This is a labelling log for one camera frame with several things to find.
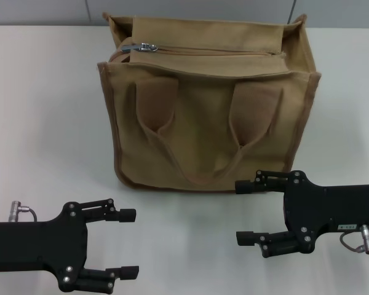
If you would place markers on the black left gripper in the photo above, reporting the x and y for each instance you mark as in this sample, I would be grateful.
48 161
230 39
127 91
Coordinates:
34 246

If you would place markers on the silver metal zipper pull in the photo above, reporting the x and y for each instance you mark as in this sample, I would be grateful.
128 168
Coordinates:
141 46

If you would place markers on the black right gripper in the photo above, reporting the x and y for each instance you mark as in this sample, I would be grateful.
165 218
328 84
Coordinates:
332 209

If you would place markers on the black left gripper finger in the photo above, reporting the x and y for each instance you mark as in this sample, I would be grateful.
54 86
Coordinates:
127 215

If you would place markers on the khaki canvas food bag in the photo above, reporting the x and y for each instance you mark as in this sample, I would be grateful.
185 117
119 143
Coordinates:
203 138

